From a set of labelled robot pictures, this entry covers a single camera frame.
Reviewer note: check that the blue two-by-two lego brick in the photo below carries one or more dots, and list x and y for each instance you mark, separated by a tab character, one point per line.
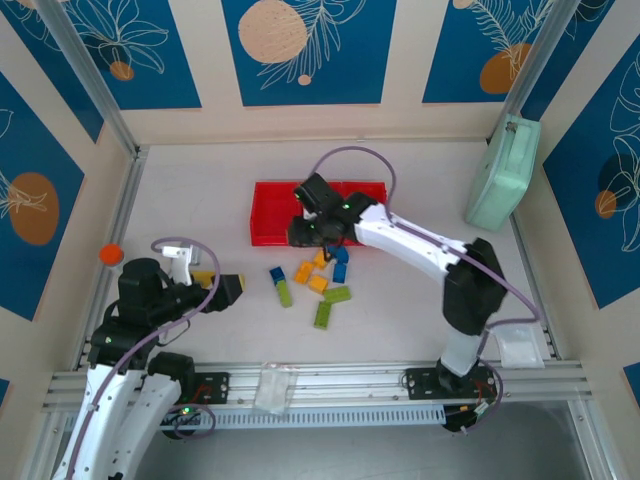
276	274

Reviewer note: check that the green lego brick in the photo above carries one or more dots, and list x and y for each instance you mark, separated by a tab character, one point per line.
323	316
285	296
337	294

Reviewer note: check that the orange two-by-two lego brick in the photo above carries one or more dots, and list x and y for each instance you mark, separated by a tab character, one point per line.
318	285

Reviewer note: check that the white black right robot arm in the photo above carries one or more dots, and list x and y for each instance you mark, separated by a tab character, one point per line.
415	240

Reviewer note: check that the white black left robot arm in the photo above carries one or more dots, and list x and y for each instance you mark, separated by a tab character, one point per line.
100	400

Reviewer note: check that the orange ball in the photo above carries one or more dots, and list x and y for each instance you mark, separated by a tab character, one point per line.
110	254

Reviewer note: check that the orange two-by-four lego brick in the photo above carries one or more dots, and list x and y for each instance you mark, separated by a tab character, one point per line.
303	272

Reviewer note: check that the clear plastic bag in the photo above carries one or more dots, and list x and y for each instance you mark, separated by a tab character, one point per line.
274	389

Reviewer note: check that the mint green zip case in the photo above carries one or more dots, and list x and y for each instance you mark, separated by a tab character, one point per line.
502	175

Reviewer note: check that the white plastic bag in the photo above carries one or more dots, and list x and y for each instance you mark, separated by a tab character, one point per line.
517	347

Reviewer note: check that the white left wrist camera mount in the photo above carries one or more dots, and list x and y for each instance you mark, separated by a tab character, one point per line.
180	265

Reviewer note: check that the aluminium side rail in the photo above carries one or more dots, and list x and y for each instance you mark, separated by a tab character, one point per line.
112	250
532	270

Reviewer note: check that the aluminium front rail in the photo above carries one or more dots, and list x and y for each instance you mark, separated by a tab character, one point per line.
350	382

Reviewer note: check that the aluminium frame post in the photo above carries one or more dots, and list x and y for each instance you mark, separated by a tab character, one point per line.
95	85
525	75

